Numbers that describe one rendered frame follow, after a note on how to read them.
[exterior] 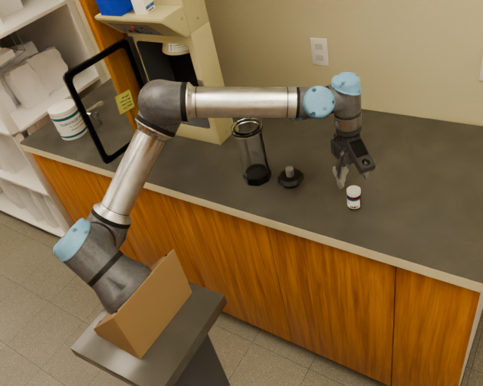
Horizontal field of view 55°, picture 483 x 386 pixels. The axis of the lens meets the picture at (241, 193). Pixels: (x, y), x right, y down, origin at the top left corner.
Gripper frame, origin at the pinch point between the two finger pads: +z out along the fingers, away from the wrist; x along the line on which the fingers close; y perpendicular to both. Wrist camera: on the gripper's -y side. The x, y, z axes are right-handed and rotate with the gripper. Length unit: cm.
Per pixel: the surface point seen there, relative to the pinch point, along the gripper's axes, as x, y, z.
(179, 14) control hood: 30, 57, -46
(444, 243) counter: -13.0, -26.3, 9.5
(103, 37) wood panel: 57, 83, -38
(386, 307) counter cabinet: 0.9, -19.6, 39.8
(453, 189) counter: -29.3, -9.3, 9.5
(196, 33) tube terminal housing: 26, 60, -37
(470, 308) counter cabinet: -13.9, -38.6, 25.4
